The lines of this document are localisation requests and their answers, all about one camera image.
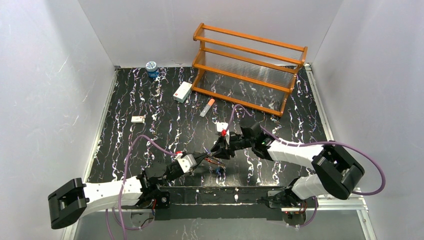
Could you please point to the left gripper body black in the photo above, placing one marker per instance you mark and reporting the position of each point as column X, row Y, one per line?
column 201, row 159

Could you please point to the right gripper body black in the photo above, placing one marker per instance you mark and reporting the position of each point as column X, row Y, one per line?
column 224, row 146

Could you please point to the metal key organizer ring red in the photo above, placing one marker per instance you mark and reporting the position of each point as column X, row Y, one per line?
column 220, row 166

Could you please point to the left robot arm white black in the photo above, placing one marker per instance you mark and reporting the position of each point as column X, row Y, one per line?
column 76, row 199

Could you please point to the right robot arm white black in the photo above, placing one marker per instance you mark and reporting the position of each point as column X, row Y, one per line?
column 336, row 172

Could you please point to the orange capped tube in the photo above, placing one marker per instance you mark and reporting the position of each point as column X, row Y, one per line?
column 207, row 107

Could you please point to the white red box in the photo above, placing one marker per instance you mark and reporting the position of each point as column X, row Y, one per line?
column 183, row 91

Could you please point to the small white card box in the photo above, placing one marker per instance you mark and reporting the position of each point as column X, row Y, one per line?
column 138, row 119

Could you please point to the orange wooden shelf rack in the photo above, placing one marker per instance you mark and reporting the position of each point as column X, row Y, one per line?
column 263, row 63

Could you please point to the blue jar with lid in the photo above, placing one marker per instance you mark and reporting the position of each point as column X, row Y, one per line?
column 152, row 69

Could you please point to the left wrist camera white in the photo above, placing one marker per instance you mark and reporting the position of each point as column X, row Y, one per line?
column 186, row 162

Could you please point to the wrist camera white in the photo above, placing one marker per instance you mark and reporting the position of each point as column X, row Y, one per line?
column 186, row 162
column 221, row 129

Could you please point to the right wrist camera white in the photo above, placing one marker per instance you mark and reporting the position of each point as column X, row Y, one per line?
column 221, row 129

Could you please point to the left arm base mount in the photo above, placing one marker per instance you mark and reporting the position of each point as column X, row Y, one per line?
column 153, row 200

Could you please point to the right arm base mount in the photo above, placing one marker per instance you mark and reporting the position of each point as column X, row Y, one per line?
column 279, row 199

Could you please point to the aluminium rail frame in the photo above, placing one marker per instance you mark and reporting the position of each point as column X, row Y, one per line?
column 227, row 197

